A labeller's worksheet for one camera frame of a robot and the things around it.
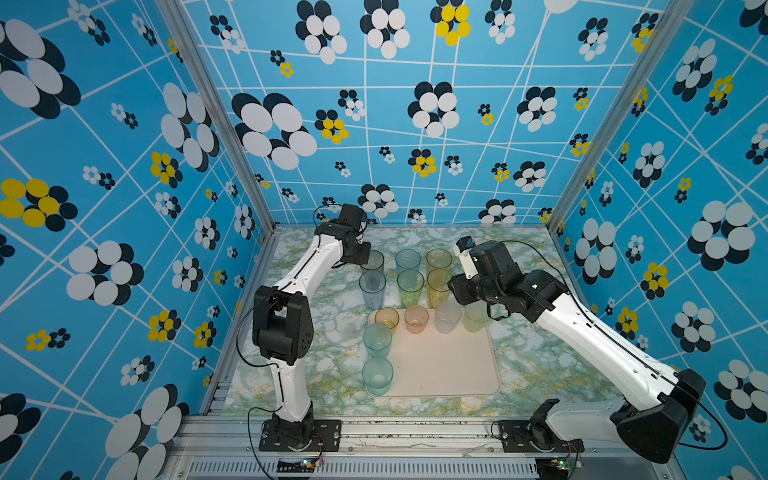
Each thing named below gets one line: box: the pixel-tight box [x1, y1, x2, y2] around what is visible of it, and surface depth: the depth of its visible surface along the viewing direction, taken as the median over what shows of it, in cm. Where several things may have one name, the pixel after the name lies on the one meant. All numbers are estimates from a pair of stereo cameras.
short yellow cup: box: [374, 307, 400, 330], surface depth 90 cm
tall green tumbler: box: [397, 269, 425, 309], surface depth 90 cm
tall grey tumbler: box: [360, 249, 385, 274], surface depth 93 cm
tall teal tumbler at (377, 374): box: [362, 357, 394, 397], surface depth 81 cm
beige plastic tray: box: [386, 309, 501, 398], surface depth 87 cm
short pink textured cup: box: [404, 305, 429, 334], surface depth 92 cm
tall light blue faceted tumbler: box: [358, 270, 387, 311], surface depth 93 cm
